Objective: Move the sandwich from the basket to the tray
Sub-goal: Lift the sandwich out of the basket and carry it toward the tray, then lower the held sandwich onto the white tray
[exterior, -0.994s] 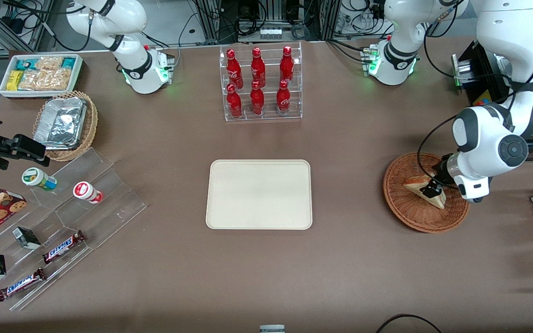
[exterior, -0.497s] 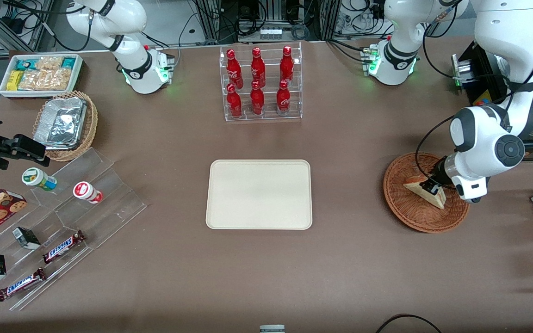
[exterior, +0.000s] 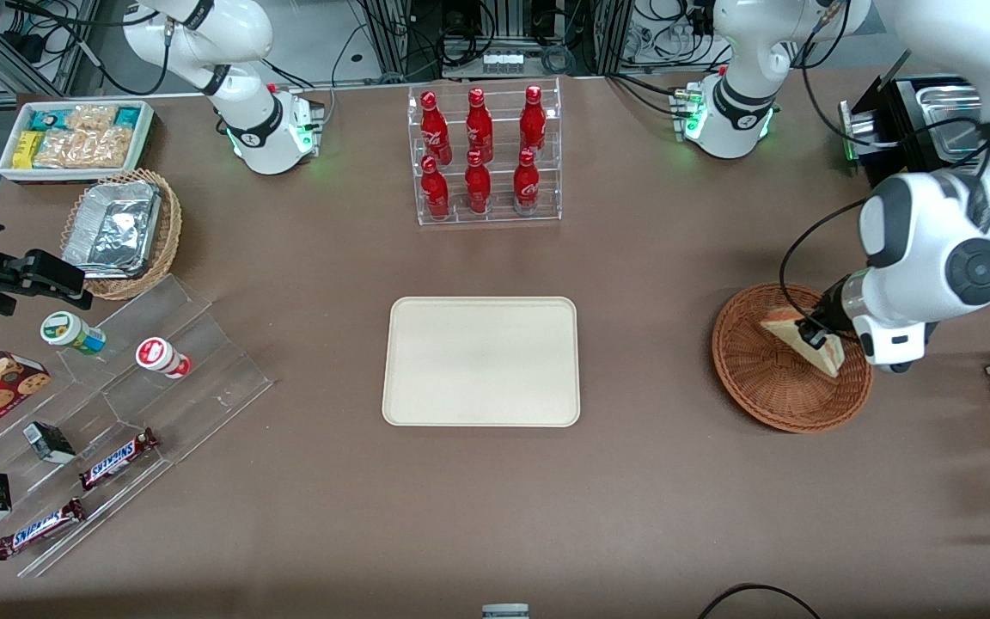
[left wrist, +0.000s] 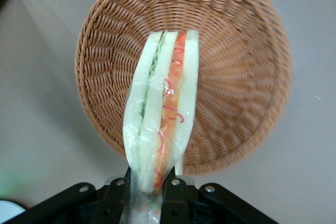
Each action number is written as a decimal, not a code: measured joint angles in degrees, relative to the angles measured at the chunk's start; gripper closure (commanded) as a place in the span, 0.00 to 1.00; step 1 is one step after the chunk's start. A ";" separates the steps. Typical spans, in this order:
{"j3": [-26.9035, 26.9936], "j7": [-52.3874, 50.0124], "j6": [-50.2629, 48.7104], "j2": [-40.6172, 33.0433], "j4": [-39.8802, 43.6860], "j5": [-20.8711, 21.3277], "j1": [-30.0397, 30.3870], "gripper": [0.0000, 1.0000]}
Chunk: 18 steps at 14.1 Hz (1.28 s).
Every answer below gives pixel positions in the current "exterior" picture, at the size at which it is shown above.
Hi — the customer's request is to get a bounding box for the clear acrylic bottle rack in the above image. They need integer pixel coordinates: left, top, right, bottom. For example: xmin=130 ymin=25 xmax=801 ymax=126
xmin=406 ymin=77 xmax=564 ymax=228

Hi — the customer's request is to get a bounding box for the triangular sandwich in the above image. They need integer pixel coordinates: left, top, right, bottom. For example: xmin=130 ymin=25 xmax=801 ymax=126
xmin=759 ymin=308 xmax=846 ymax=380

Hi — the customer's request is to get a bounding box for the black machine with yellow panel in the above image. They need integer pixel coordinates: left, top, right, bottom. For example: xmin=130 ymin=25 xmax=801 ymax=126
xmin=838 ymin=73 xmax=990 ymax=301

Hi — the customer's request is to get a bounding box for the green label yogurt cup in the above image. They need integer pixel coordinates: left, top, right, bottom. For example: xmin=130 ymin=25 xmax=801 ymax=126
xmin=40 ymin=311 xmax=107 ymax=357

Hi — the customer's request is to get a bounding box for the yellow snack packet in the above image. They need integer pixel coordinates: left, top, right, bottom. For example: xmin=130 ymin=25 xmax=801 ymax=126
xmin=12 ymin=130 xmax=46 ymax=170

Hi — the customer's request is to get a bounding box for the cream rectangular tray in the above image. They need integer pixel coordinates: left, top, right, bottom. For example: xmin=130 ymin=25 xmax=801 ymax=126
xmin=382 ymin=296 xmax=582 ymax=428

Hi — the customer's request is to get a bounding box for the large clear cracker bag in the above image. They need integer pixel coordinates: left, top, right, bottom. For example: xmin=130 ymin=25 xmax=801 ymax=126
xmin=34 ymin=126 xmax=133 ymax=170

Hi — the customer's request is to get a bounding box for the steel pan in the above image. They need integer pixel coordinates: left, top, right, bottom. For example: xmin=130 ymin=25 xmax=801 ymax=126
xmin=914 ymin=75 xmax=989 ymax=126

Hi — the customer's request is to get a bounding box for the Snickers chocolate bar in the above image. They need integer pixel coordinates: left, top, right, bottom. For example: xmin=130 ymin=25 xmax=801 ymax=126
xmin=78 ymin=427 xmax=160 ymax=492
xmin=0 ymin=498 xmax=87 ymax=562

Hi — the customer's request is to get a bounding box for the small clear cracker bag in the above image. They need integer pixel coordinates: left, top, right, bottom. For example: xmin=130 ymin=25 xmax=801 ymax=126
xmin=65 ymin=104 xmax=119 ymax=135

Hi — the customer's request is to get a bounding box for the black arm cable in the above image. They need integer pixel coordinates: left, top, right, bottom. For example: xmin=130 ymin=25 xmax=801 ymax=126
xmin=778 ymin=196 xmax=872 ymax=338

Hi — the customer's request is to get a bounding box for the red label yogurt cup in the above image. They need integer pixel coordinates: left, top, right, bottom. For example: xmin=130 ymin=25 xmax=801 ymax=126
xmin=135 ymin=337 xmax=193 ymax=381

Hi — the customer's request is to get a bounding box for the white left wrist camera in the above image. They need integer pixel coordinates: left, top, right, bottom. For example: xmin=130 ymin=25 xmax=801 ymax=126
xmin=853 ymin=313 xmax=929 ymax=374

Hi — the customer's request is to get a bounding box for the clear acrylic stepped display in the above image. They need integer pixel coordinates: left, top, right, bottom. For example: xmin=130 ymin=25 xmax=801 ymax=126
xmin=0 ymin=274 xmax=275 ymax=579

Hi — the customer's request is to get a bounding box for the black cable loop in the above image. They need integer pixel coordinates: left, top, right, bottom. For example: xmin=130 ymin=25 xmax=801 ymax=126
xmin=698 ymin=582 xmax=823 ymax=619

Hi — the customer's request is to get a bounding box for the small black box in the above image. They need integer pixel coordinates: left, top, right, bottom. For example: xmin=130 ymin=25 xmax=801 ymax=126
xmin=21 ymin=420 xmax=77 ymax=466

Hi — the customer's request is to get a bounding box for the aluminium foil tray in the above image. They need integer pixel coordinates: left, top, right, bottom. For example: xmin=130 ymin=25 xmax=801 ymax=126
xmin=62 ymin=180 xmax=163 ymax=281

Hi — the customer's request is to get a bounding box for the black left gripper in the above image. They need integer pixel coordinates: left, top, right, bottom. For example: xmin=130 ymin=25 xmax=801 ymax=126
xmin=794 ymin=273 xmax=859 ymax=348

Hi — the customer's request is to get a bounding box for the white plastic snack bin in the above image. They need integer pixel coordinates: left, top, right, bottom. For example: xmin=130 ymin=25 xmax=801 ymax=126
xmin=0 ymin=99 xmax=157 ymax=186

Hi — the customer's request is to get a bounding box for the red cola bottle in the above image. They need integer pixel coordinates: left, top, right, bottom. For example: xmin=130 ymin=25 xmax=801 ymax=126
xmin=419 ymin=91 xmax=452 ymax=166
xmin=512 ymin=147 xmax=541 ymax=214
xmin=463 ymin=150 xmax=493 ymax=216
xmin=518 ymin=84 xmax=548 ymax=157
xmin=419 ymin=155 xmax=452 ymax=221
xmin=465 ymin=88 xmax=495 ymax=164

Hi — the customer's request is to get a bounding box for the brown round wicker basket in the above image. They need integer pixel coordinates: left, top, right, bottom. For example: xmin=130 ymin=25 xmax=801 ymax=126
xmin=712 ymin=284 xmax=875 ymax=434

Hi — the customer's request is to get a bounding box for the light wicker basket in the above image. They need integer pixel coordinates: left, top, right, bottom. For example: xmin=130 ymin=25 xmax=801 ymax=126
xmin=60 ymin=168 xmax=183 ymax=302

